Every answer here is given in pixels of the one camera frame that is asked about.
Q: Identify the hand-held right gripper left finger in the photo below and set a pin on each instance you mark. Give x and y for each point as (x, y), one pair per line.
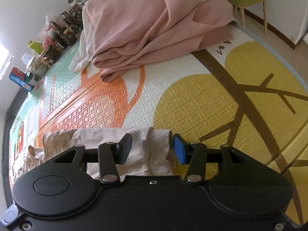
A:
(126, 149)

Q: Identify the pink folded cloth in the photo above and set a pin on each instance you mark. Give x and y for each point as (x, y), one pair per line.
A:
(144, 28)

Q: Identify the window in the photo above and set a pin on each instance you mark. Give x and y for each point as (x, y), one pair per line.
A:
(4, 60)

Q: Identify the green snack packet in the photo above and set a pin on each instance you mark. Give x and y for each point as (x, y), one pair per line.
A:
(35, 46)

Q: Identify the dark jam jar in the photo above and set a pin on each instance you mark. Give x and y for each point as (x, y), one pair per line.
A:
(51, 55)

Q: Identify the grey padded bed rail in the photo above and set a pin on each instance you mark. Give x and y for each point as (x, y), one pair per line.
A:
(9, 115)

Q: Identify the blue snack can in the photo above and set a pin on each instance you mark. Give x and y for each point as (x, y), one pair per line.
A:
(20, 78)

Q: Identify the crumpled white garment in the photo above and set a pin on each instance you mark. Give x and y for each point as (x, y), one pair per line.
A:
(81, 60)

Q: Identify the printed foam play mat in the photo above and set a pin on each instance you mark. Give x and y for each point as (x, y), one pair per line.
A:
(192, 105)

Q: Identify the beige and white dress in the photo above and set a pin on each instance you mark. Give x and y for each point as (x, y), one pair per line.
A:
(144, 144)

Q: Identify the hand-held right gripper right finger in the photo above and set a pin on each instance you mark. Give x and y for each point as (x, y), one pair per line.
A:
(180, 149)

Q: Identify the pink and white plastic bag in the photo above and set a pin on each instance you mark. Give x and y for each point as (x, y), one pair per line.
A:
(48, 39)

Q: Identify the brown glass bottle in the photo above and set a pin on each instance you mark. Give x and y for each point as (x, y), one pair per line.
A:
(67, 36)

